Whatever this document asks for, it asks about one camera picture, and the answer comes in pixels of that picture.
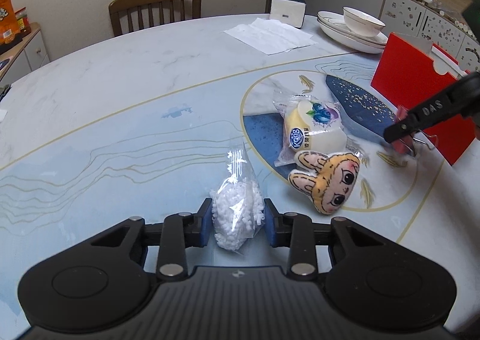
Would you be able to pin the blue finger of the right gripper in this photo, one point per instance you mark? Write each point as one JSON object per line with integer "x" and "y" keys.
{"x": 398, "y": 131}

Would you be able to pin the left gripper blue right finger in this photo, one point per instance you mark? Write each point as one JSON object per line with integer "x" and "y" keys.
{"x": 294, "y": 231}

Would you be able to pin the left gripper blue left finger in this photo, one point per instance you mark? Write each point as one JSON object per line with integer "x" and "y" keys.
{"x": 179, "y": 232}

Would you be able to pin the clear bag white beads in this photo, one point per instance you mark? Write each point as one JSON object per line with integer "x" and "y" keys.
{"x": 237, "y": 203}

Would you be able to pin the blueberry bread packet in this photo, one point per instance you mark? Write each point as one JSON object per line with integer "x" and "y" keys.
{"x": 309, "y": 124}

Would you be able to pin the red white cardboard box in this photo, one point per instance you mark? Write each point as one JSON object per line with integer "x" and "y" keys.
{"x": 406, "y": 76}

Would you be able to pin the bunny face plush toy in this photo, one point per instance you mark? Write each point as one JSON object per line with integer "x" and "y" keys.
{"x": 327, "y": 180}

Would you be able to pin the white porcelain bowl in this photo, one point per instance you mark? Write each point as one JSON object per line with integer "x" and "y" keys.
{"x": 362, "y": 23}

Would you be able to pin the stacked white plates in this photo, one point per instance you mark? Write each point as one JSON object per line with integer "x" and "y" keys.
{"x": 333, "y": 25}

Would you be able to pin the white tissue paper sheet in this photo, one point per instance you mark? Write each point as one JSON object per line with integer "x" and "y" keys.
{"x": 271, "y": 36}

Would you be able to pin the green white tissue box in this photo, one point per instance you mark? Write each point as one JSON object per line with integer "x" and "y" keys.
{"x": 291, "y": 12}

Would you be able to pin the low wooden side cabinet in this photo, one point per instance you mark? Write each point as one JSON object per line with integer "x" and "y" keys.
{"x": 27, "y": 56}

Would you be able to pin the dark wooden chair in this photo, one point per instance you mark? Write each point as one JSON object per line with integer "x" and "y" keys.
{"x": 127, "y": 16}

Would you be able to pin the orange chip bag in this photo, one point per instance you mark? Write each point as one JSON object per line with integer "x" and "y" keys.
{"x": 9, "y": 28}

